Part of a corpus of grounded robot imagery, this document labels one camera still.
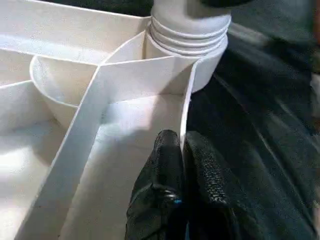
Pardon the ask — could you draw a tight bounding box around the white plastic table leg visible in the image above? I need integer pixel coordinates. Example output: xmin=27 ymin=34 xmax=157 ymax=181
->
xmin=149 ymin=0 xmax=232 ymax=56

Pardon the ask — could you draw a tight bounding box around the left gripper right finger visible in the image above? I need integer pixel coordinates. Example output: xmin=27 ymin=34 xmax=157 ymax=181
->
xmin=182 ymin=131 xmax=266 ymax=240

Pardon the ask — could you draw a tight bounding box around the white plastic table top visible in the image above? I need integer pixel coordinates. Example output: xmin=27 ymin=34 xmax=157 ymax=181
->
xmin=0 ymin=0 xmax=230 ymax=240

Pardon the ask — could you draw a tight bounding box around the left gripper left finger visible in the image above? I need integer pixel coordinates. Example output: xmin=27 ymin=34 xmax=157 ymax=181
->
xmin=124 ymin=129 xmax=186 ymax=240

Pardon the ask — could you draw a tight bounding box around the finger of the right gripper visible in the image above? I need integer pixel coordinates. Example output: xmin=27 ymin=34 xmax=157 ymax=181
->
xmin=199 ymin=0 xmax=253 ymax=9

